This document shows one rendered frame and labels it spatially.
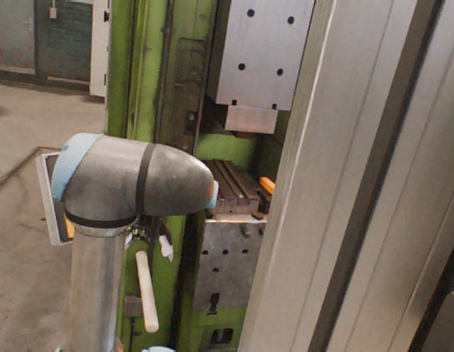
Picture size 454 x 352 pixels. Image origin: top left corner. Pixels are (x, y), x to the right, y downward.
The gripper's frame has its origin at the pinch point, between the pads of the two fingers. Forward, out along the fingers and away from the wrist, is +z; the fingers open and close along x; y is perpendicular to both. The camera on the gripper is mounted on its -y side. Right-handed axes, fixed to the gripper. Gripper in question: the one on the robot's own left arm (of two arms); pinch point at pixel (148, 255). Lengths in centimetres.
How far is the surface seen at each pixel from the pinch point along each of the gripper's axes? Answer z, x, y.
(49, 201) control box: -13.8, -30.6, 5.0
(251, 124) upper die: -37, 21, -45
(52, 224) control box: -7.0, -29.1, 6.3
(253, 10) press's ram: -76, 15, -42
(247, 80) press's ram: -52, 17, -43
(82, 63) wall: 44, -327, -568
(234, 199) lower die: -4.9, 19.8, -44.4
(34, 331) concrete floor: 93, -70, -42
